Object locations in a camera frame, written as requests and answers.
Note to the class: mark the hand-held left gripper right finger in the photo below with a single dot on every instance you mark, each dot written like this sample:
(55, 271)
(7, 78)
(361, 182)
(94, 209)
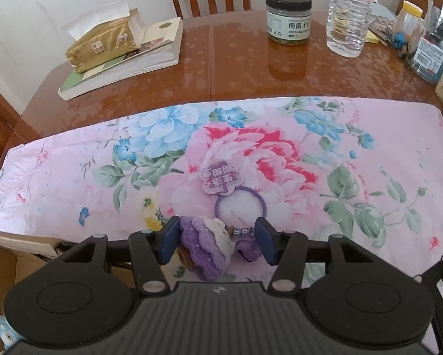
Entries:
(266, 240)

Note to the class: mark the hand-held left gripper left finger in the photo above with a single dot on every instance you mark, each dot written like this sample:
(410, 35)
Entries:
(169, 240)

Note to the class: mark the brown cardboard box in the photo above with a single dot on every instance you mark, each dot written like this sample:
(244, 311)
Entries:
(22, 244)

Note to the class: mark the wooden desktop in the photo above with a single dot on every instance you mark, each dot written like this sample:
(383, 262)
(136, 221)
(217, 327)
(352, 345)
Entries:
(236, 81)

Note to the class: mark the pink floral cloth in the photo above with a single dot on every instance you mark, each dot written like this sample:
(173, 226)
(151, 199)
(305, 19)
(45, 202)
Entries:
(95, 199)

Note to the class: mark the thick green cream book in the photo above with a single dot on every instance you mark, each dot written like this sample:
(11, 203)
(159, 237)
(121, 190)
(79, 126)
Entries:
(151, 59)

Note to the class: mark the gold tissue pack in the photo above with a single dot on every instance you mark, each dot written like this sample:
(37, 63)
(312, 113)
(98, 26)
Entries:
(99, 44)

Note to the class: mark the black lid glass jar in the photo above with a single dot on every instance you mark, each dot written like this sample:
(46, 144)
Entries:
(288, 22)

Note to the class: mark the yellow sticky notes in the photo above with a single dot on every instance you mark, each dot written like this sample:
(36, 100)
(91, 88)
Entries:
(372, 37)

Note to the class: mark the clear water bottle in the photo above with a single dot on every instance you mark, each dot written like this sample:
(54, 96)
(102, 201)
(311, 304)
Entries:
(348, 26)

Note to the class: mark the clear pen holder jar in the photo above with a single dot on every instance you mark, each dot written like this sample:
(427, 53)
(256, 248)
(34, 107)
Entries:
(430, 55)

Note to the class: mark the loose pens pile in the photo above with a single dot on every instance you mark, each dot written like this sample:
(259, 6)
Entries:
(385, 35)

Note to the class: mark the clear jar yellow lid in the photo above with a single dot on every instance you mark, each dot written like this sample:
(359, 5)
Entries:
(408, 22)

